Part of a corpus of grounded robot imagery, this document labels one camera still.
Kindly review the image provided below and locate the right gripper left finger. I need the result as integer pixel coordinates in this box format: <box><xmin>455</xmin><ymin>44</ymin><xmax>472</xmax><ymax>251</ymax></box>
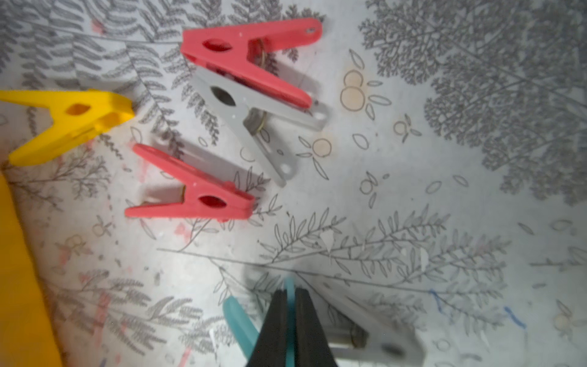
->
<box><xmin>246</xmin><ymin>290</ymin><xmax>288</xmax><ymax>367</ymax></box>

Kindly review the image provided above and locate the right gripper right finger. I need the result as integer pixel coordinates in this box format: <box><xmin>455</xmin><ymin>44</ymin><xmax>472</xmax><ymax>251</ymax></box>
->
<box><xmin>294</xmin><ymin>287</ymin><xmax>338</xmax><ymax>367</ymax></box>

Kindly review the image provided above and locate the grey clothespin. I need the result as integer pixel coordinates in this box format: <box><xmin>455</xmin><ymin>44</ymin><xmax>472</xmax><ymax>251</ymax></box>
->
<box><xmin>323</xmin><ymin>291</ymin><xmax>426</xmax><ymax>366</ymax></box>
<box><xmin>191</xmin><ymin>67</ymin><xmax>326</xmax><ymax>187</ymax></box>

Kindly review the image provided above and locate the yellow plastic storage tray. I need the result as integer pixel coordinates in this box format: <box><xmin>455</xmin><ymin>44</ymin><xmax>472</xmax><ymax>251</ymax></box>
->
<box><xmin>1</xmin><ymin>177</ymin><xmax>63</xmax><ymax>366</ymax></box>

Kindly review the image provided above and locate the yellow clothespin pile top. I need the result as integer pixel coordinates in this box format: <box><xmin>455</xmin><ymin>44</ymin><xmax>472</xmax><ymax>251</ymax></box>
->
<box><xmin>1</xmin><ymin>90</ymin><xmax>135</xmax><ymax>167</ymax></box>

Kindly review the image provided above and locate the red clothespin on table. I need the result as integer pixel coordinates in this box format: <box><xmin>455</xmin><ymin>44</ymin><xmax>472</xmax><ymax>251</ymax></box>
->
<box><xmin>125</xmin><ymin>144</ymin><xmax>255</xmax><ymax>222</ymax></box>

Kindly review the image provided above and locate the grey clothespin on table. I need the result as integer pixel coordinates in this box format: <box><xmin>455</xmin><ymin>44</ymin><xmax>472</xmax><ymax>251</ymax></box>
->
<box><xmin>191</xmin><ymin>67</ymin><xmax>326</xmax><ymax>187</ymax></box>

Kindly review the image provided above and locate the red clothespin far pair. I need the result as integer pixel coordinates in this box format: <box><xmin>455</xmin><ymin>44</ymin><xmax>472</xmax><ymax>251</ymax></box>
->
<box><xmin>180</xmin><ymin>18</ymin><xmax>323</xmax><ymax>109</ymax></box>

